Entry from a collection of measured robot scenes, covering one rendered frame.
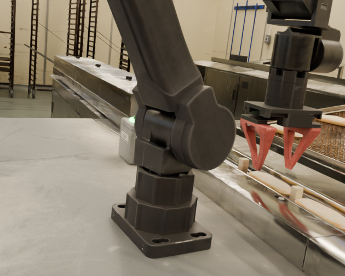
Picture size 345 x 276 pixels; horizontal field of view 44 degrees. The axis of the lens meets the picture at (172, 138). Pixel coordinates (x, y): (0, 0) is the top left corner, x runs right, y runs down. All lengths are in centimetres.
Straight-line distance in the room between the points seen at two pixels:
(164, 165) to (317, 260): 19
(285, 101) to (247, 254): 23
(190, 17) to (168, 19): 788
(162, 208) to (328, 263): 18
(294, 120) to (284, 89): 5
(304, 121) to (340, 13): 535
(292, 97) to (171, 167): 23
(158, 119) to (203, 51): 799
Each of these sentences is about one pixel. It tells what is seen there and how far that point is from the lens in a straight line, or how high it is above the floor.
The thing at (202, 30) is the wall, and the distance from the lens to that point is 845.
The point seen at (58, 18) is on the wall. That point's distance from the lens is 760.
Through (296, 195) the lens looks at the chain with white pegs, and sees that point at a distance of 63.
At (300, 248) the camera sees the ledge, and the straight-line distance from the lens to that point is 51.
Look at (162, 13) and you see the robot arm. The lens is 44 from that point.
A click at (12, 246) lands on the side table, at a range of 50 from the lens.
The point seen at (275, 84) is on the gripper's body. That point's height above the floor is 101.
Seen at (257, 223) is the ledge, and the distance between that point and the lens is 57.
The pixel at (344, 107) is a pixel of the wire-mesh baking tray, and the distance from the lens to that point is 110.
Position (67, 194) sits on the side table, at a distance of 64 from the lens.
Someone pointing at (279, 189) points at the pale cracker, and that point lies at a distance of 65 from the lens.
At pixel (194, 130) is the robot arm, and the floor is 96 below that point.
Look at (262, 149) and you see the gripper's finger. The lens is 63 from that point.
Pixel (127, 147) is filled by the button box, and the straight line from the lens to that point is 80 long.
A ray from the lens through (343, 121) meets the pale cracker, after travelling 96.
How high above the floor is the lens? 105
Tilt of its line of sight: 13 degrees down
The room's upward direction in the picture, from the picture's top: 7 degrees clockwise
